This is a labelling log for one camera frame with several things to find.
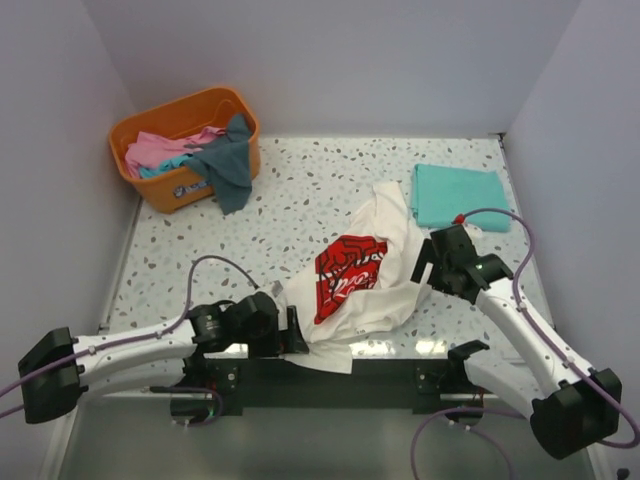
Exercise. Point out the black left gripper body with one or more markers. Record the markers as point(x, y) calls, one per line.
point(264, 341)

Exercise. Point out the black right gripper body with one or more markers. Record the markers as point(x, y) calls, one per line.
point(439, 278)

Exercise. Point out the white t-shirt with red print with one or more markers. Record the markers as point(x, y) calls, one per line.
point(360, 284)

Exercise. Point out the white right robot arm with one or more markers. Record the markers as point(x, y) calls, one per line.
point(568, 403)

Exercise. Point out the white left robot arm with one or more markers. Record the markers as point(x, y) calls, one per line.
point(169, 357)

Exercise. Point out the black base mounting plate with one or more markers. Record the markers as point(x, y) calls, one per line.
point(419, 385)

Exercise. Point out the folded turquoise t-shirt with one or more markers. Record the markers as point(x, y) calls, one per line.
point(439, 194)

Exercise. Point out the dark teal t-shirt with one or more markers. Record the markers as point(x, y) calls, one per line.
point(225, 164)

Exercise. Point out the light blue t-shirt in basket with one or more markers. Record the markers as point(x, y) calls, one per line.
point(163, 167)

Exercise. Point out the pink t-shirt in basket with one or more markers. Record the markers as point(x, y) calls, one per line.
point(151, 149)

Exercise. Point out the orange plastic laundry basket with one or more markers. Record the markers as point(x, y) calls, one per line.
point(180, 118)

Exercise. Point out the aluminium frame rail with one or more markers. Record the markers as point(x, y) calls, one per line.
point(137, 395)

